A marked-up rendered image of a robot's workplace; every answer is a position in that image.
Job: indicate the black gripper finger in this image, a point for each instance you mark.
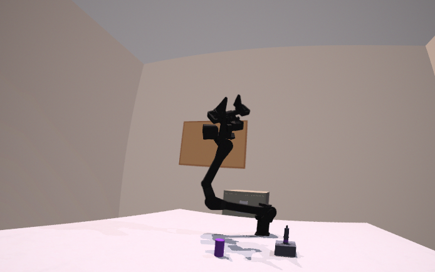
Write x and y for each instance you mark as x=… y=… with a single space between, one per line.
x=221 y=108
x=238 y=104

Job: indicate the black marker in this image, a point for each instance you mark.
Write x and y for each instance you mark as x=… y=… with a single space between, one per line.
x=286 y=235

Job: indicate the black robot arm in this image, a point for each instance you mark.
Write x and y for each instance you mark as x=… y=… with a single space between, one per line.
x=264 y=213

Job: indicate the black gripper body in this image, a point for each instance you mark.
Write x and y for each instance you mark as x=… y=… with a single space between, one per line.
x=231 y=114

